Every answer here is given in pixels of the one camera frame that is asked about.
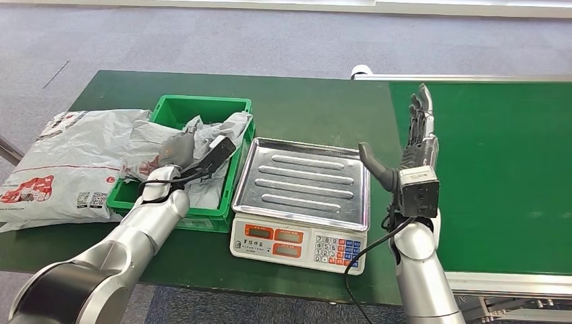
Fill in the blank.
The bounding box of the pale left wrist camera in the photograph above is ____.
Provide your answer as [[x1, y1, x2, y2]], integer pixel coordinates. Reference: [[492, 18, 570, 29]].
[[192, 135, 237, 178]]

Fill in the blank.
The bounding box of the grey parcel bag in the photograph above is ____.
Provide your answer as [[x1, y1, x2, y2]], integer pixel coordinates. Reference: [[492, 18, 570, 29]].
[[119, 111, 254, 184], [185, 165, 229, 211]]

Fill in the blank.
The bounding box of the grey metal bar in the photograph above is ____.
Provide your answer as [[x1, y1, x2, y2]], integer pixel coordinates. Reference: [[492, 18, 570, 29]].
[[0, 134, 26, 167]]

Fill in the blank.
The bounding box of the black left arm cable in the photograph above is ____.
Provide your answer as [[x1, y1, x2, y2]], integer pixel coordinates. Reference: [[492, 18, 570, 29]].
[[137, 171, 211, 205]]

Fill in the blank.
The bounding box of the aluminium conveyor frame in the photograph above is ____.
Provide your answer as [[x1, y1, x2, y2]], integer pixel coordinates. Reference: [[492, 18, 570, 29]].
[[351, 74, 572, 324]]

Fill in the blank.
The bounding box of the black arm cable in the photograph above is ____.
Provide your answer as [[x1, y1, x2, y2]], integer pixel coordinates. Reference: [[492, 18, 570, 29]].
[[343, 217, 416, 324], [137, 171, 211, 205]]

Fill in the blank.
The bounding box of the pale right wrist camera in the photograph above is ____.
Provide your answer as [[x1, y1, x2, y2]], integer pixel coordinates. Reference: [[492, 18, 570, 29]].
[[397, 165, 441, 220]]

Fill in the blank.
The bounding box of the large flat grey mailer bag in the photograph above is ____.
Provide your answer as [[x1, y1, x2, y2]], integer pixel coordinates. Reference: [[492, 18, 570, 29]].
[[0, 109, 153, 232]]

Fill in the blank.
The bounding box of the green plastic crate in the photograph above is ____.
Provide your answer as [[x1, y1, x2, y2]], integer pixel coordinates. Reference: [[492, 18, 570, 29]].
[[106, 94, 256, 234]]

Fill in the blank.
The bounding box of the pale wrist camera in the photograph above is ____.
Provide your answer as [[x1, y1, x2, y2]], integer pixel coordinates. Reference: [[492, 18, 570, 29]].
[[192, 135, 237, 178], [397, 165, 441, 220]]

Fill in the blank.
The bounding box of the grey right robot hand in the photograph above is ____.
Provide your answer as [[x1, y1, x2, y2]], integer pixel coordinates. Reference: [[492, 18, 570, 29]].
[[358, 83, 441, 202]]

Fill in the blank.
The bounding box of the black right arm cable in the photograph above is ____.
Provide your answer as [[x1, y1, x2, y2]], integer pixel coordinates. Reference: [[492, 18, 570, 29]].
[[343, 217, 416, 324]]

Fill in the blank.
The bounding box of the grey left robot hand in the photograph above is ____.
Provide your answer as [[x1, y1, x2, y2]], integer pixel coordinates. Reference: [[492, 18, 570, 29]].
[[159, 126, 198, 169]]

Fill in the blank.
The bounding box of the dark green table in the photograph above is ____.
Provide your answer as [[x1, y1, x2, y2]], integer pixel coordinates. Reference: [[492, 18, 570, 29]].
[[0, 70, 405, 308]]

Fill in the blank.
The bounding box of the white scale with steel tray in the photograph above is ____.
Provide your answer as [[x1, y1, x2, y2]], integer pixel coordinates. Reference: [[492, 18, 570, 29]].
[[229, 137, 372, 275]]

